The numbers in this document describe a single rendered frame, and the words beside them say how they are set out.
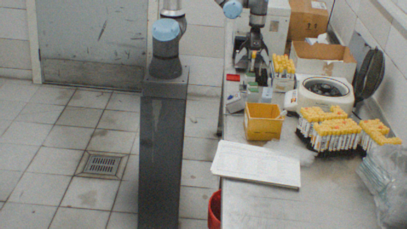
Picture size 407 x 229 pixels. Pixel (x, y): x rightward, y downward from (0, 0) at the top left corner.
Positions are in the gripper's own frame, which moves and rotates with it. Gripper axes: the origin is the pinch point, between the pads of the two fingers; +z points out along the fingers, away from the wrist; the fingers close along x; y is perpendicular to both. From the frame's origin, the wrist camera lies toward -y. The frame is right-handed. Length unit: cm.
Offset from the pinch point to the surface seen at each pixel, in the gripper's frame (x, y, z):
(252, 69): -2.7, 17.8, 9.0
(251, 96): 0.2, -15.4, 7.5
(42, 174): 115, 42, 99
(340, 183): -27, -71, 12
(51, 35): 141, 168, 55
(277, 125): -7.1, -45.6, 4.7
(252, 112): 1.4, -33.3, 6.2
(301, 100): -19.6, -24.4, 3.7
